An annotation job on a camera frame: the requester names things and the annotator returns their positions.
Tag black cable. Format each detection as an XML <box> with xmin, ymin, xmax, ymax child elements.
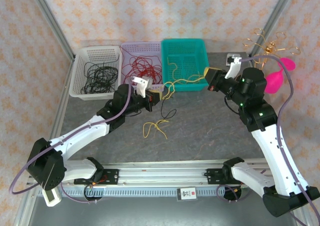
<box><xmin>160</xmin><ymin>100</ymin><xmax>178</xmax><ymax>121</ymax></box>
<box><xmin>81</xmin><ymin>55</ymin><xmax>120</xmax><ymax>96</ymax></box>

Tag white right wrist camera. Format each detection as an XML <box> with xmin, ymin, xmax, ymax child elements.
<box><xmin>224</xmin><ymin>53</ymin><xmax>243</xmax><ymax>80</ymax></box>

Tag pink silicone goblet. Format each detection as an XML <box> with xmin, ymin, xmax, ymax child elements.
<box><xmin>264</xmin><ymin>57</ymin><xmax>297</xmax><ymax>95</ymax></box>

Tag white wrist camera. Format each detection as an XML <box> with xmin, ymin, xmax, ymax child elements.
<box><xmin>224</xmin><ymin>53</ymin><xmax>243</xmax><ymax>80</ymax></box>
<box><xmin>131</xmin><ymin>76</ymin><xmax>154</xmax><ymax>98</ymax></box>

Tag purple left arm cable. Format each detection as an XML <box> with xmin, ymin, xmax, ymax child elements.
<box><xmin>8</xmin><ymin>84</ymin><xmax>132</xmax><ymax>204</ymax></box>

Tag lilac plastic basket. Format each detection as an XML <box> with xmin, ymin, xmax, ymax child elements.
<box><xmin>120</xmin><ymin>41</ymin><xmax>166</xmax><ymax>91</ymax></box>

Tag gold wire glass rack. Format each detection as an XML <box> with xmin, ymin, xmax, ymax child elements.
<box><xmin>242</xmin><ymin>28</ymin><xmax>302</xmax><ymax>70</ymax></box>

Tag white label tag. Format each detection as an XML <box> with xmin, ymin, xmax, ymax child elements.
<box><xmin>176</xmin><ymin>187</ymin><xmax>198</xmax><ymax>201</ymax></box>

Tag red cable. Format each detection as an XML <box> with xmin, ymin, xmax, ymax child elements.
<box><xmin>119</xmin><ymin>46</ymin><xmax>164</xmax><ymax>86</ymax></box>

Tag white handheld device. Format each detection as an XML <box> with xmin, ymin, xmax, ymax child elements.
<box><xmin>41</xmin><ymin>188</ymin><xmax>63</xmax><ymax>207</ymax></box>

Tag aluminium frame post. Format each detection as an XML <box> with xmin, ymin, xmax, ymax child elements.
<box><xmin>26</xmin><ymin>0</ymin><xmax>76</xmax><ymax>63</ymax></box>
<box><xmin>248</xmin><ymin>0</ymin><xmax>297</xmax><ymax>59</ymax></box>

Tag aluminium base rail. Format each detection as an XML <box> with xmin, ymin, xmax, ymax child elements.
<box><xmin>27</xmin><ymin>159</ymin><xmax>276</xmax><ymax>186</ymax></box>

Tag teal plastic basket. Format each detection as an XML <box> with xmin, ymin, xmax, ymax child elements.
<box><xmin>160</xmin><ymin>38</ymin><xmax>210</xmax><ymax>92</ymax></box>

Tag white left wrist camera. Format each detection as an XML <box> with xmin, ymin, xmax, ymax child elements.
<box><xmin>131</xmin><ymin>76</ymin><xmax>154</xmax><ymax>98</ymax></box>

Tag grey slotted cable duct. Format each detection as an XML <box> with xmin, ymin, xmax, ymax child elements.
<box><xmin>61</xmin><ymin>187</ymin><xmax>241</xmax><ymax>197</ymax></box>

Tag white plastic basket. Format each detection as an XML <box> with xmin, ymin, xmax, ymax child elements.
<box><xmin>68</xmin><ymin>45</ymin><xmax>123</xmax><ymax>101</ymax></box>

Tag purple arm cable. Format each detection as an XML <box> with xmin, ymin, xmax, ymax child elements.
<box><xmin>216</xmin><ymin>55</ymin><xmax>320</xmax><ymax>226</ymax></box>
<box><xmin>8</xmin><ymin>84</ymin><xmax>132</xmax><ymax>204</ymax></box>

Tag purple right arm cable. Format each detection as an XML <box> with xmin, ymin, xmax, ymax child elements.
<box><xmin>216</xmin><ymin>55</ymin><xmax>320</xmax><ymax>226</ymax></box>

